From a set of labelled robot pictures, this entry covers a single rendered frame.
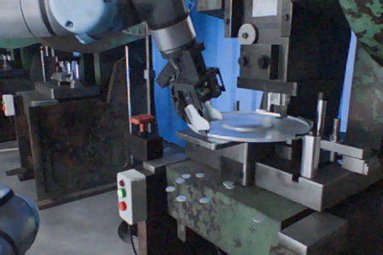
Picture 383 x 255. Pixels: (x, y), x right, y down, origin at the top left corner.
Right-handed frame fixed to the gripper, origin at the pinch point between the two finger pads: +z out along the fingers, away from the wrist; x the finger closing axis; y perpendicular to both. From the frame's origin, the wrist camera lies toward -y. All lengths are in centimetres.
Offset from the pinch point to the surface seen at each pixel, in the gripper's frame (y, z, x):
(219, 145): 6.7, 0.8, -2.2
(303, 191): 18.5, 15.5, 5.8
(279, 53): 5.6, -6.6, 23.8
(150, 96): -84, 25, 36
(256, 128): 5.3, 5.6, 10.3
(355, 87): 12.6, 12.6, 42.7
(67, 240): -104, 73, -31
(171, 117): -203, 110, 110
